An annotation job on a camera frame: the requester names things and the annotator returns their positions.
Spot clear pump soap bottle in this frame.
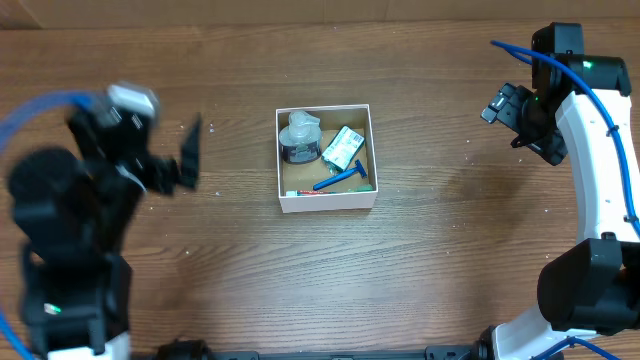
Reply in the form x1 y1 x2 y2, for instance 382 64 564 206
278 111 322 165

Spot green toothpaste tube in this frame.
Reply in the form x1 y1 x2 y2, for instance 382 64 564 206
285 190 338 197

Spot green white soap bar packet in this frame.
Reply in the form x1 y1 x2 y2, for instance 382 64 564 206
322 126 365 172

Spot blue disposable razor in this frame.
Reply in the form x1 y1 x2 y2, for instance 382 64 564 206
313 160 367 191

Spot green white toothbrush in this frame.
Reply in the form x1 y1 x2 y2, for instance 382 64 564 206
347 184 374 193

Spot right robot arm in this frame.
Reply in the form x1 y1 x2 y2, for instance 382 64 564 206
465 22 639 359

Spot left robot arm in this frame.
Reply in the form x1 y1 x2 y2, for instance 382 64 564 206
8 106 202 359

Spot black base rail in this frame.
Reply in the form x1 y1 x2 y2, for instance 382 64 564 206
135 340 494 360

